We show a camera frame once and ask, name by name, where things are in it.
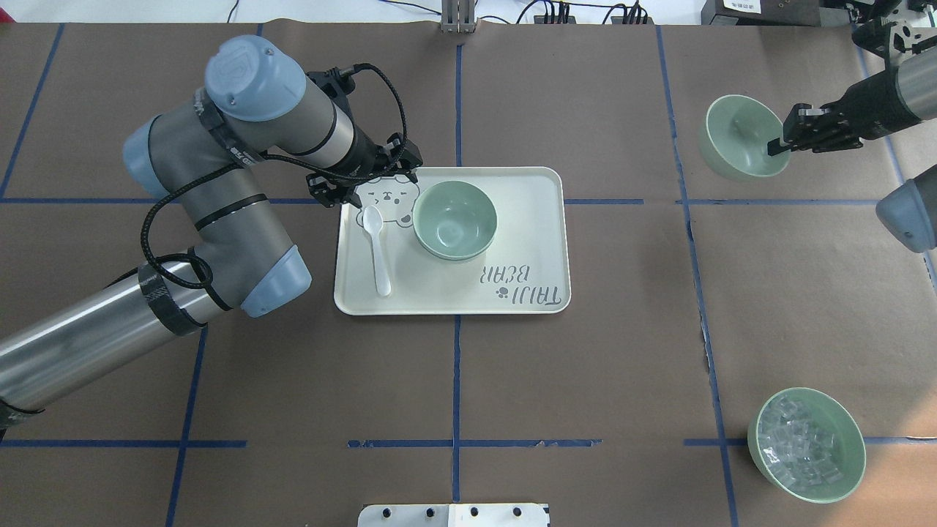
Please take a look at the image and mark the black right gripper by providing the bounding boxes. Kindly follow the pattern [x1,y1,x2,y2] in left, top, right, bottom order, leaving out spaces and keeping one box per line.
[767,88,863,157]

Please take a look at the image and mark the green bowl with clear pieces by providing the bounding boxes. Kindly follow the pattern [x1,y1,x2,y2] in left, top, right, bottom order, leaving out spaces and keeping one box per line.
[747,387,867,504]

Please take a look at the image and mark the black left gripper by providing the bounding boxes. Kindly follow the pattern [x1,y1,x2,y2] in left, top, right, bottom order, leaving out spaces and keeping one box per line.
[354,136,424,186]

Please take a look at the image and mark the green bowl on tray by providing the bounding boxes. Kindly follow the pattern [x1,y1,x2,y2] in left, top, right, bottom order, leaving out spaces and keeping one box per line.
[413,181,499,261]

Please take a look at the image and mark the cream bear tray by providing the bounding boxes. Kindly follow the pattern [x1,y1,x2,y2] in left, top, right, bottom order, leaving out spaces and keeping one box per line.
[334,167,571,315]

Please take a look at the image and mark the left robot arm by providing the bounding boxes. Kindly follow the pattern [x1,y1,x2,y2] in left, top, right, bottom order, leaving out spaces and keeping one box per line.
[2,34,424,433]

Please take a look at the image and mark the white plastic spoon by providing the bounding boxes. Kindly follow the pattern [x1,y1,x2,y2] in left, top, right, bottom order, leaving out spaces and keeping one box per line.
[362,206,392,297]

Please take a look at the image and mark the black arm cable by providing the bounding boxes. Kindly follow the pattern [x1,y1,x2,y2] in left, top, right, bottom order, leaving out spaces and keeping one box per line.
[141,63,408,291]

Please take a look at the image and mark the aluminium frame post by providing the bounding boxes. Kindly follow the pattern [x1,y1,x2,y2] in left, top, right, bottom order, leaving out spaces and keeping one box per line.
[441,0,477,34]

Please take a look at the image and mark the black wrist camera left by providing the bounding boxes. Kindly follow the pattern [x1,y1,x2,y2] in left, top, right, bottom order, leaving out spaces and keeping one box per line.
[307,173,362,209]

